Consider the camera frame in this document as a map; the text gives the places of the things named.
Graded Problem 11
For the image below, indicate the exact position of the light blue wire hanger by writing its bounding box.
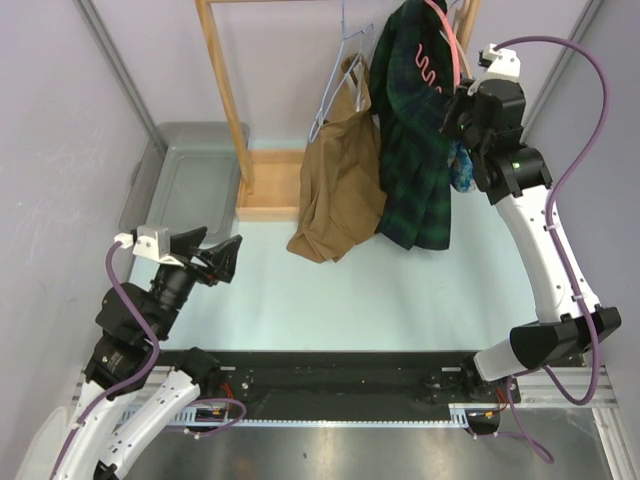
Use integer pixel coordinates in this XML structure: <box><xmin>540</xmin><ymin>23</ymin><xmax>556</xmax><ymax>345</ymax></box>
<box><xmin>308</xmin><ymin>0</ymin><xmax>374</xmax><ymax>144</ymax></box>

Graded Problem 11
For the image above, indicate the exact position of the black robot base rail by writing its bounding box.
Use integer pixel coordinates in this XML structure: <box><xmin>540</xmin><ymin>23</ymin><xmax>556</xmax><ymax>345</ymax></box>
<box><xmin>205</xmin><ymin>351</ymin><xmax>524</xmax><ymax>426</ymax></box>

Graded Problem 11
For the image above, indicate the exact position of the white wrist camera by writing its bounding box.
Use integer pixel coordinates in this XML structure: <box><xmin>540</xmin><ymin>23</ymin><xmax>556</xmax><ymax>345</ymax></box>
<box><xmin>114</xmin><ymin>225</ymin><xmax>184</xmax><ymax>267</ymax></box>
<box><xmin>467</xmin><ymin>43</ymin><xmax>521</xmax><ymax>96</ymax></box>

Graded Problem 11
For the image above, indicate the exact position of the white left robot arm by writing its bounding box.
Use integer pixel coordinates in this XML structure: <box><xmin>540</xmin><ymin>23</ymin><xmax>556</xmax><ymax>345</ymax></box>
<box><xmin>49</xmin><ymin>225</ymin><xmax>245</xmax><ymax>479</ymax></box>

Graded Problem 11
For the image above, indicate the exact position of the light blue cable duct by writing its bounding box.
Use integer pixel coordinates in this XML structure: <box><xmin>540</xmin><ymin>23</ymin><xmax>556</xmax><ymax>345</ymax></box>
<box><xmin>119</xmin><ymin>404</ymin><xmax>474</xmax><ymax>429</ymax></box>

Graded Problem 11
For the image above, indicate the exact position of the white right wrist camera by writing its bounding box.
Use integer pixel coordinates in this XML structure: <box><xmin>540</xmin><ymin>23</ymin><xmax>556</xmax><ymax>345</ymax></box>
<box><xmin>467</xmin><ymin>43</ymin><xmax>521</xmax><ymax>96</ymax></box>

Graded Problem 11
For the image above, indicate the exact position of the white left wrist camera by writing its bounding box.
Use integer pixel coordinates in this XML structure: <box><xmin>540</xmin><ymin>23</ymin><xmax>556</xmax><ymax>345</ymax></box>
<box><xmin>114</xmin><ymin>225</ymin><xmax>184</xmax><ymax>267</ymax></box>

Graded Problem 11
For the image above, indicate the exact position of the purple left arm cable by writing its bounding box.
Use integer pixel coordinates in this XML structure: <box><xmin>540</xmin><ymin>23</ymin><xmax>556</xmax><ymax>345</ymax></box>
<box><xmin>49</xmin><ymin>244</ymin><xmax>162</xmax><ymax>476</ymax></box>

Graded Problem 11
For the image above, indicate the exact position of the pink plastic hanger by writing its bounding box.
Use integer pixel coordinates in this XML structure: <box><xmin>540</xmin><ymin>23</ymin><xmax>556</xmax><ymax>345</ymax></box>
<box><xmin>415</xmin><ymin>1</ymin><xmax>461</xmax><ymax>95</ymax></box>

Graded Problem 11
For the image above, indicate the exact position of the grey plastic bin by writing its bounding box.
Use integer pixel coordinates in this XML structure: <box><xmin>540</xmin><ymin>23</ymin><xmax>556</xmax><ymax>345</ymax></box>
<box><xmin>119</xmin><ymin>122</ymin><xmax>242</xmax><ymax>244</ymax></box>

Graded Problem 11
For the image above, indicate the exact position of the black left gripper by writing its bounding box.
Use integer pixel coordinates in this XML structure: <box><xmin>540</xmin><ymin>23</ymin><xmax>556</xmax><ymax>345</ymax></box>
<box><xmin>150</xmin><ymin>225</ymin><xmax>242</xmax><ymax>337</ymax></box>

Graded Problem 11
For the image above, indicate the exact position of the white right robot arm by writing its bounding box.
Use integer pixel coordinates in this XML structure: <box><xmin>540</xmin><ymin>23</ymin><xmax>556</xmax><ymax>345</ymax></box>
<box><xmin>442</xmin><ymin>79</ymin><xmax>621</xmax><ymax>401</ymax></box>

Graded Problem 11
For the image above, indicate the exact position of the green plaid garment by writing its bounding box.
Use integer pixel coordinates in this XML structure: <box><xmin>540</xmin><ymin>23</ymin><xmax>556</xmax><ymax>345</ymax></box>
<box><xmin>369</xmin><ymin>1</ymin><xmax>453</xmax><ymax>251</ymax></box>

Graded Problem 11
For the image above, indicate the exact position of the wooden clothes rack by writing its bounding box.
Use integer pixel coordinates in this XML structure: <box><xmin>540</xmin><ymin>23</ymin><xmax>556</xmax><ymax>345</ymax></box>
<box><xmin>193</xmin><ymin>0</ymin><xmax>482</xmax><ymax>224</ymax></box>

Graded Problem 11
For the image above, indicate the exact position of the tan brown skirt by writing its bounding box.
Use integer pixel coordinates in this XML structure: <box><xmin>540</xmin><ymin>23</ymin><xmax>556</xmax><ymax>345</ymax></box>
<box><xmin>287</xmin><ymin>56</ymin><xmax>386</xmax><ymax>263</ymax></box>

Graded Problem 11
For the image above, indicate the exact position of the blue floral garment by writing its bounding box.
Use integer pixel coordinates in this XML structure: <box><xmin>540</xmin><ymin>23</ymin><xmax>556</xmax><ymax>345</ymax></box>
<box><xmin>447</xmin><ymin>142</ymin><xmax>476</xmax><ymax>193</ymax></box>

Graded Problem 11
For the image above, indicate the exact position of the beige wooden hanger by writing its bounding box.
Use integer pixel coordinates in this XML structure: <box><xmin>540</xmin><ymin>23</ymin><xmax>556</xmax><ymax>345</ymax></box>
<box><xmin>443</xmin><ymin>0</ymin><xmax>481</xmax><ymax>86</ymax></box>

